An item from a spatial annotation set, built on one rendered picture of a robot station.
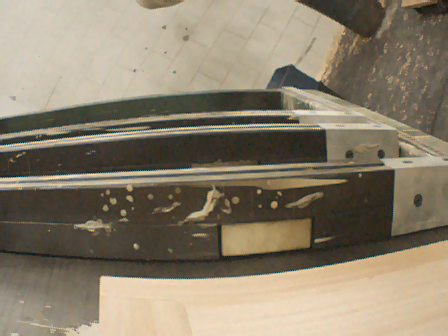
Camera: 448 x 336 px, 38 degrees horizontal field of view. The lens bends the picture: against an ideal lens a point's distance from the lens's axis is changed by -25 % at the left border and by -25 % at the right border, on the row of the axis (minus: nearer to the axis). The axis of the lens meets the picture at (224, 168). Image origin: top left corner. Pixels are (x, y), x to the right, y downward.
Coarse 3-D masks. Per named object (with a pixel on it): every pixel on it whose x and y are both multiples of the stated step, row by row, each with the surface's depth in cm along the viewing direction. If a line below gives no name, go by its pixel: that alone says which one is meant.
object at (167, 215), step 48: (0, 192) 66; (48, 192) 67; (96, 192) 68; (144, 192) 68; (192, 192) 69; (240, 192) 69; (288, 192) 69; (336, 192) 70; (384, 192) 71; (432, 192) 71; (0, 240) 67; (48, 240) 68; (96, 240) 68; (144, 240) 69; (192, 240) 69; (336, 240) 71
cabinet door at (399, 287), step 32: (384, 256) 59; (416, 256) 57; (128, 288) 54; (160, 288) 55; (192, 288) 55; (224, 288) 55; (256, 288) 55; (288, 288) 54; (320, 288) 53; (352, 288) 53; (384, 288) 51; (416, 288) 49; (128, 320) 47; (160, 320) 47; (192, 320) 48; (224, 320) 48; (256, 320) 48; (288, 320) 47; (320, 320) 46; (352, 320) 45; (384, 320) 44; (416, 320) 42
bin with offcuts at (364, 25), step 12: (300, 0) 474; (312, 0) 468; (324, 0) 465; (336, 0) 464; (348, 0) 464; (360, 0) 466; (372, 0) 471; (324, 12) 478; (336, 12) 472; (348, 12) 468; (360, 12) 467; (372, 12) 468; (348, 24) 480; (360, 24) 474; (372, 24) 471
